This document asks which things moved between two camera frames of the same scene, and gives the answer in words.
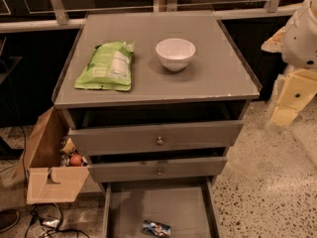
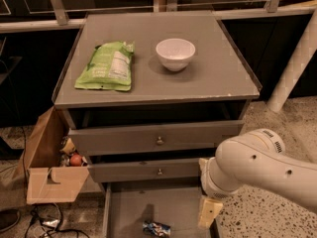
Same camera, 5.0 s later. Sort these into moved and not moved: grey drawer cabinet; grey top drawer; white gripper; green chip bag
Moved: white gripper
Not moved: grey drawer cabinet; grey top drawer; green chip bag
